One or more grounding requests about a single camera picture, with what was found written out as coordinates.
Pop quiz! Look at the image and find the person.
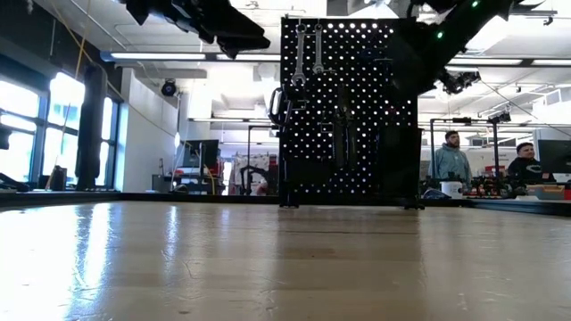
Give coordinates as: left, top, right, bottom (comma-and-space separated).
505, 141, 561, 184
428, 129, 474, 184

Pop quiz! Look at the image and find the tan storage box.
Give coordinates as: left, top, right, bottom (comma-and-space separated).
525, 184, 567, 201

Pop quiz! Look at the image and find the brown bag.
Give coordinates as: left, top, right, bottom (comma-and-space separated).
48, 165, 68, 192

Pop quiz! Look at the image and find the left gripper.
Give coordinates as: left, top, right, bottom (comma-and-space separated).
173, 0, 272, 60

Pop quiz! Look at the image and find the black perforated pegboard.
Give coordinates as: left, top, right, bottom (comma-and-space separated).
279, 17, 424, 210

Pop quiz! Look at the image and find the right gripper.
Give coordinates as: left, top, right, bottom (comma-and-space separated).
386, 20, 441, 95

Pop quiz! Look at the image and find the long ceiling light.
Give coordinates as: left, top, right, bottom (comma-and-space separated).
101, 51, 282, 62

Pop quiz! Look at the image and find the black pegboard bin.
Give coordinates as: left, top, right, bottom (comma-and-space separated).
378, 127, 424, 202

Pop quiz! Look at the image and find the dark building column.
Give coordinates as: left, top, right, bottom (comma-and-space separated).
74, 63, 109, 192

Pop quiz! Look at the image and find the black computer monitor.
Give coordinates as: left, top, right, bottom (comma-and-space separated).
184, 139, 220, 169
536, 138, 571, 176

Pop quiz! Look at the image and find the large silver wrench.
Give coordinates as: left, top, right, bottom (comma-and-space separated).
291, 22, 309, 88

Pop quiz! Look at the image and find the small silver wrench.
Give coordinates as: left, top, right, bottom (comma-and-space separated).
311, 22, 326, 76

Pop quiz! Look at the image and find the black aluminium table frame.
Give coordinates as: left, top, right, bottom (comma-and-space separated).
0, 190, 571, 218

